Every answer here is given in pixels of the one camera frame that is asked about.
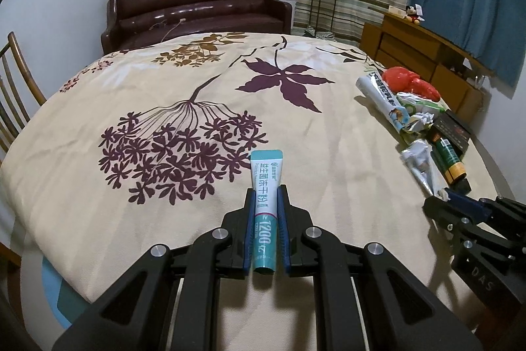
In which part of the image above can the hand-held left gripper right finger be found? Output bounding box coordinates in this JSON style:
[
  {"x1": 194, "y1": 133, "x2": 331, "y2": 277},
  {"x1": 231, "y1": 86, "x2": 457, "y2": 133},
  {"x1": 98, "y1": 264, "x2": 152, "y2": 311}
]
[{"x1": 276, "y1": 187, "x2": 483, "y2": 351}]

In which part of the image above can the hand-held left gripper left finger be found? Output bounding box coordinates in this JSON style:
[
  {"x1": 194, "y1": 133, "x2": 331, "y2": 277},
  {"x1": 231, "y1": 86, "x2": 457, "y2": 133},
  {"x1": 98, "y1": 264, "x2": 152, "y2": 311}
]
[{"x1": 51, "y1": 187, "x2": 253, "y2": 351}]

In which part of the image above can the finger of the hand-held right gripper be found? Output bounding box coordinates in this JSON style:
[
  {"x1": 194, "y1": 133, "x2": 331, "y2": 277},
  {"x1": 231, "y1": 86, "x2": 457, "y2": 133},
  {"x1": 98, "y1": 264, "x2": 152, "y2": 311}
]
[
  {"x1": 423, "y1": 197, "x2": 509, "y2": 250},
  {"x1": 445, "y1": 188, "x2": 526, "y2": 223}
]

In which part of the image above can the green battery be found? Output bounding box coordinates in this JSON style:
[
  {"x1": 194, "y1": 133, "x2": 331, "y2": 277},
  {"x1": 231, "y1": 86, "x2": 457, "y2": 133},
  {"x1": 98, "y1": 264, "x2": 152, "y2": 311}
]
[{"x1": 431, "y1": 137, "x2": 467, "y2": 185}]

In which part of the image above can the silver wrapper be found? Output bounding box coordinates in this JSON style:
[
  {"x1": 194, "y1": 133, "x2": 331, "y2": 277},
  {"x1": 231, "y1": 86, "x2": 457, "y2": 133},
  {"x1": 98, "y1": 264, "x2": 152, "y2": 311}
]
[{"x1": 396, "y1": 139, "x2": 446, "y2": 197}]

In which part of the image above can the teal powder stick sachet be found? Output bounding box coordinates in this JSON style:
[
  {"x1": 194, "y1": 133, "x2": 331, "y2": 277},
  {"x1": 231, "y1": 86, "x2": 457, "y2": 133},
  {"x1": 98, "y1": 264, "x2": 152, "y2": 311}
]
[{"x1": 250, "y1": 149, "x2": 285, "y2": 275}]

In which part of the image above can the black cigarette box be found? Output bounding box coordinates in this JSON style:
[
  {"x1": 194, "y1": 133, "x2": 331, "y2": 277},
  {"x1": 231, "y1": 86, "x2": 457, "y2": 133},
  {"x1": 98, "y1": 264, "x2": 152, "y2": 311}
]
[{"x1": 427, "y1": 110, "x2": 473, "y2": 163}]

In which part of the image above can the green white sachet packet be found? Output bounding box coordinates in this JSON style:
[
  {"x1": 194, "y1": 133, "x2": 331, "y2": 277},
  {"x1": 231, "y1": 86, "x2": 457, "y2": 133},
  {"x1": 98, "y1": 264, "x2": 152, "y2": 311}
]
[{"x1": 396, "y1": 93, "x2": 442, "y2": 113}]

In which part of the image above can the white toothpaste tube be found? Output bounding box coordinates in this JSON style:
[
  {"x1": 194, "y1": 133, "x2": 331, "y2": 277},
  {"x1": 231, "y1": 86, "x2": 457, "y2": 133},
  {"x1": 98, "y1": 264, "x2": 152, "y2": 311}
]
[{"x1": 355, "y1": 71, "x2": 412, "y2": 134}]

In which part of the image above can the red plastic bag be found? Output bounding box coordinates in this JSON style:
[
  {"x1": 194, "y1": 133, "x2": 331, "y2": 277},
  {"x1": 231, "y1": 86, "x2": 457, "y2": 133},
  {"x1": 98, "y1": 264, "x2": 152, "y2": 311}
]
[{"x1": 381, "y1": 66, "x2": 440, "y2": 102}]

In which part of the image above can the green crumpled packet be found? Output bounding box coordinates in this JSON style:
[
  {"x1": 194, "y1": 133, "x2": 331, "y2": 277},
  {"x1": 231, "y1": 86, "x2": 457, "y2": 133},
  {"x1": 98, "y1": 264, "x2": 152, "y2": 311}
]
[{"x1": 400, "y1": 110, "x2": 436, "y2": 138}]

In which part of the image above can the wooden cabinet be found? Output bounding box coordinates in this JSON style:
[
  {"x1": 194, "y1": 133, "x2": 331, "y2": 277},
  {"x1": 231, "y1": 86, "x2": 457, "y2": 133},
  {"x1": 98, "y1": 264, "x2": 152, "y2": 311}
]
[{"x1": 361, "y1": 8, "x2": 496, "y2": 121}]

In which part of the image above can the floral beige blanket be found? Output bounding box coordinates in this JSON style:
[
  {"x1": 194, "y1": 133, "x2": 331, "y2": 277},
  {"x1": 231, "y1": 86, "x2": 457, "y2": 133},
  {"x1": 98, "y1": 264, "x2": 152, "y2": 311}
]
[{"x1": 0, "y1": 31, "x2": 490, "y2": 351}]

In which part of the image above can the light blue plastic object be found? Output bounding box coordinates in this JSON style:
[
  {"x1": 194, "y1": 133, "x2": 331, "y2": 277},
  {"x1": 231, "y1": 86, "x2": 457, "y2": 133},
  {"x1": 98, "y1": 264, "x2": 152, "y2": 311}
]
[{"x1": 41, "y1": 256, "x2": 95, "y2": 329}]

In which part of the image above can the mouse plush toy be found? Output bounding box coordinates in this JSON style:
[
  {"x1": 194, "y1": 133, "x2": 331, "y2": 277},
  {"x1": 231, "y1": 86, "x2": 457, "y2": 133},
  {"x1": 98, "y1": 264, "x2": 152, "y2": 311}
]
[{"x1": 403, "y1": 5, "x2": 426, "y2": 26}]

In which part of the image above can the checked cloth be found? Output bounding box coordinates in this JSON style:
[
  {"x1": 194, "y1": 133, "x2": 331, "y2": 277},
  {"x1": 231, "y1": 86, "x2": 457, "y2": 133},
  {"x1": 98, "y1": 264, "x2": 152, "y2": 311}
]
[{"x1": 304, "y1": 27, "x2": 340, "y2": 43}]

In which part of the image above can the brown leather sofa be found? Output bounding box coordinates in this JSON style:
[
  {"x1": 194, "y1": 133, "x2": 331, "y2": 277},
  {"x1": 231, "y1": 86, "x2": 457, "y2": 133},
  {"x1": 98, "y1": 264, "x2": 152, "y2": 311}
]
[{"x1": 101, "y1": 0, "x2": 293, "y2": 55}]

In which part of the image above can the wooden chair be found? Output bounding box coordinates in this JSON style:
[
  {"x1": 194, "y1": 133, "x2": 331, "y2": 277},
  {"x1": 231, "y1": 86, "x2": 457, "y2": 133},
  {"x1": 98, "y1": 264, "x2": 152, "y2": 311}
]
[{"x1": 0, "y1": 31, "x2": 48, "y2": 154}]

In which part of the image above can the white cable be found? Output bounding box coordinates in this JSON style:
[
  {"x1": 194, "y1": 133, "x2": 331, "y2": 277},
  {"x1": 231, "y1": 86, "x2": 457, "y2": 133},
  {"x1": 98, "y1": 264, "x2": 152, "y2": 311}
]
[{"x1": 150, "y1": 18, "x2": 185, "y2": 43}]

